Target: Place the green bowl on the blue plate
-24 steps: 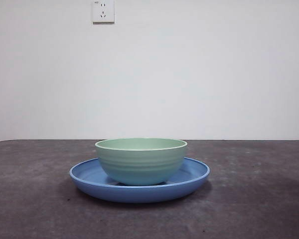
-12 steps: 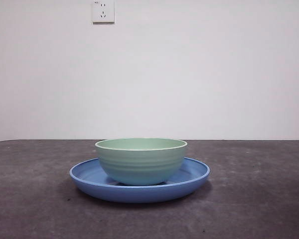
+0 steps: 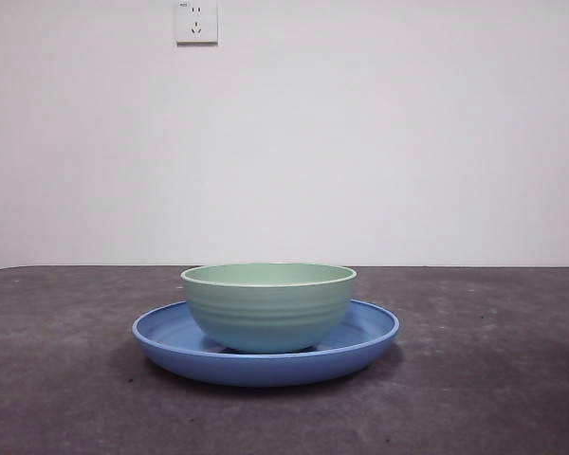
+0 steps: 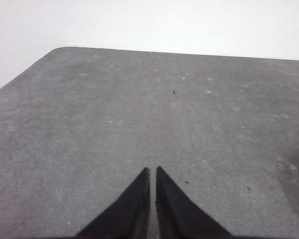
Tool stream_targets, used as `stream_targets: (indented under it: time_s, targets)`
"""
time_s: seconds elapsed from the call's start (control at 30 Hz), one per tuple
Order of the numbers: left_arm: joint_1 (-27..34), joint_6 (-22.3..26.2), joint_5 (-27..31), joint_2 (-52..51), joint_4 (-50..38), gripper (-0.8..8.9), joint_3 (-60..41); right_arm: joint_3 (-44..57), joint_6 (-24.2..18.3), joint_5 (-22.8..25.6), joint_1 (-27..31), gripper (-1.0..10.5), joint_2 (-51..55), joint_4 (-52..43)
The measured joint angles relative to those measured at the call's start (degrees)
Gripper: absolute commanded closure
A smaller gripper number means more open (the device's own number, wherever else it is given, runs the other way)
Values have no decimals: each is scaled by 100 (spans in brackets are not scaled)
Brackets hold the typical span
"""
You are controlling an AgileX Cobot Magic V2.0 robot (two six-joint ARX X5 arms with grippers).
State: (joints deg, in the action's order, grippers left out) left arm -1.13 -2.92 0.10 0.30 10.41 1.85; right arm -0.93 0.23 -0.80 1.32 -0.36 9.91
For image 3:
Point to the blue plate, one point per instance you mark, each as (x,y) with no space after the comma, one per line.
(265,369)

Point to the green bowl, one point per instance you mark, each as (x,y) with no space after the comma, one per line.
(265,313)

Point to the white wall socket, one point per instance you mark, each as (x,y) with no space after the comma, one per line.
(196,23)

